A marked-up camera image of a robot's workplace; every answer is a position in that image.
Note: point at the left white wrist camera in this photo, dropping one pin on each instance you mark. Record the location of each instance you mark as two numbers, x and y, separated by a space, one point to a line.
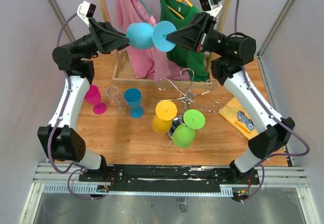
86 11

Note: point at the yellow plastic wine glass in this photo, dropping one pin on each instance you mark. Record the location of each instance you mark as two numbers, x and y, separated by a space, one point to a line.
165 112

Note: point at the wooden clothes rack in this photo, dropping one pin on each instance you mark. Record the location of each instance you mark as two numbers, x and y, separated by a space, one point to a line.
122 76

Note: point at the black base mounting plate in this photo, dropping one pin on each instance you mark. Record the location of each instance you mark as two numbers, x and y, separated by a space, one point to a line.
167 178

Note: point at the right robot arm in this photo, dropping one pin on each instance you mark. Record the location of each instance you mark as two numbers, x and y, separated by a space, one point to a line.
235 51

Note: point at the clear wine glass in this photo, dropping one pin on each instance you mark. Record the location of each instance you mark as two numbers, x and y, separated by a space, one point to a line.
115 98

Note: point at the pink t-shirt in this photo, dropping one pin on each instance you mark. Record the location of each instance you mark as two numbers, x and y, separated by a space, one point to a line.
149 63

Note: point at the chrome wine glass rack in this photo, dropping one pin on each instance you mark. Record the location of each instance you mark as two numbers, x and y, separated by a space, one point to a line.
188 97

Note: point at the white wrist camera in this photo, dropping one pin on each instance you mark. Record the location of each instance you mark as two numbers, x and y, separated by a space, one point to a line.
212 7
86 11

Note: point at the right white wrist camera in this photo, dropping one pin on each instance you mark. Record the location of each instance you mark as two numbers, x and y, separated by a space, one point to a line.
212 7

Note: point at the magenta plastic wine glass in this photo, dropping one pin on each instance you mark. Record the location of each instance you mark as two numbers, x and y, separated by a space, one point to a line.
93 97

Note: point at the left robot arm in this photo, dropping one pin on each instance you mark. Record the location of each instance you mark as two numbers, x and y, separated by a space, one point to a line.
59 138

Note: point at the aluminium frame rail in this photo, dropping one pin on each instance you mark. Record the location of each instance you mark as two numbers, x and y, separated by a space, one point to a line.
271 177

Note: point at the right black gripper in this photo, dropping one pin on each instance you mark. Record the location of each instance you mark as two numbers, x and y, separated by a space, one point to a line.
190 36

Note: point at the blue wine glass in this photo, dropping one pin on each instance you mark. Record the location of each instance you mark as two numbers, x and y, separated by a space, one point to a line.
145 36
133 98

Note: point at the green tank top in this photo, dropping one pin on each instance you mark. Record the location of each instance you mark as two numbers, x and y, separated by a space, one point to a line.
180 14

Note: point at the green plastic wine glass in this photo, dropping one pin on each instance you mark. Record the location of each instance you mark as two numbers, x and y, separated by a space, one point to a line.
184 134

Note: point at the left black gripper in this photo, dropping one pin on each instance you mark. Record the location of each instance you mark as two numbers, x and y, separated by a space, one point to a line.
108 41

